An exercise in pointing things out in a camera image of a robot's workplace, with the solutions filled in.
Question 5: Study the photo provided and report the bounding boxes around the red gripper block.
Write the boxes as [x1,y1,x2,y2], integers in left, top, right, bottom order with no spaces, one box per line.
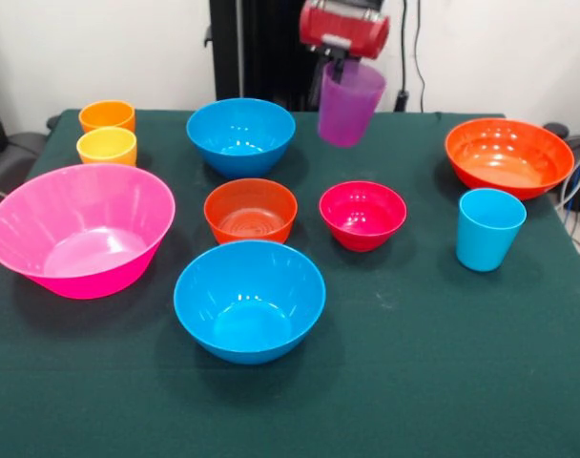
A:
[298,0,391,109]

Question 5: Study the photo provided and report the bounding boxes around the purple cup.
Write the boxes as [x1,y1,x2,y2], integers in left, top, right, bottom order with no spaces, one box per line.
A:
[317,60,388,148]

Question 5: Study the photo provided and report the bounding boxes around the small magenta bowl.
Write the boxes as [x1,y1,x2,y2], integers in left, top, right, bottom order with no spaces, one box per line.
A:
[318,180,408,253]

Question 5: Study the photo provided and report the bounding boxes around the small orange bowl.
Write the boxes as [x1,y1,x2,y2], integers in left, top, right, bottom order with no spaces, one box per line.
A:
[203,177,299,245]

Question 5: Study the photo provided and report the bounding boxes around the large red-orange bowl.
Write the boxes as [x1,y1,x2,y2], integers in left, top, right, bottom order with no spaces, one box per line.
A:
[445,117,576,201]

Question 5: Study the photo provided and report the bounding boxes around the blue bowl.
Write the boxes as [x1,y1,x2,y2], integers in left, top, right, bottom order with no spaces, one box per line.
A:
[185,97,297,179]
[173,239,327,366]

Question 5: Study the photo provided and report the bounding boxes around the orange cup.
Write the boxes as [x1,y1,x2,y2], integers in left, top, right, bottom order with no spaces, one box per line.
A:
[78,99,136,135]

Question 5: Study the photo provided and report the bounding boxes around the blue cup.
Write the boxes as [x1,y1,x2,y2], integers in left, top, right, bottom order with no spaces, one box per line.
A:
[456,187,528,273]

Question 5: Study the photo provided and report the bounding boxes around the yellow cup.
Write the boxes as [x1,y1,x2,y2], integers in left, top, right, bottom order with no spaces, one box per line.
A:
[75,126,138,167]

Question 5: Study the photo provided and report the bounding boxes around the dark green table cloth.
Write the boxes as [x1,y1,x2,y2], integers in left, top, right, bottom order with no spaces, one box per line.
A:
[0,108,580,458]

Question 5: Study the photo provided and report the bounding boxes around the large pink bowl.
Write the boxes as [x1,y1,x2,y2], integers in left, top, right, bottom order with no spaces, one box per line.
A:
[0,162,176,301]

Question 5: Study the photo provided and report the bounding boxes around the black wall cable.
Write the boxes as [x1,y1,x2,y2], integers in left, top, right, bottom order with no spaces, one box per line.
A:
[393,0,427,114]

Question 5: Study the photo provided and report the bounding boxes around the blue and white cables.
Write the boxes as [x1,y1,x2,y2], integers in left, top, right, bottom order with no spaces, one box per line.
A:
[556,151,580,259]

